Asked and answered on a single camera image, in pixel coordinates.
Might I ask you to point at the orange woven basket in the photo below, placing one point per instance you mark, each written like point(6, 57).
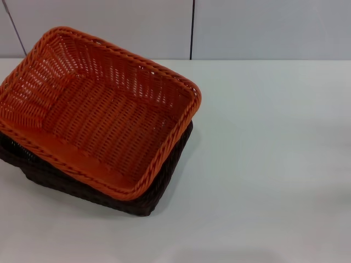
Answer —
point(109, 117)

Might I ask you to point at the dark brown woven basket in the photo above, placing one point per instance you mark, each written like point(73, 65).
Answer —
point(82, 191)

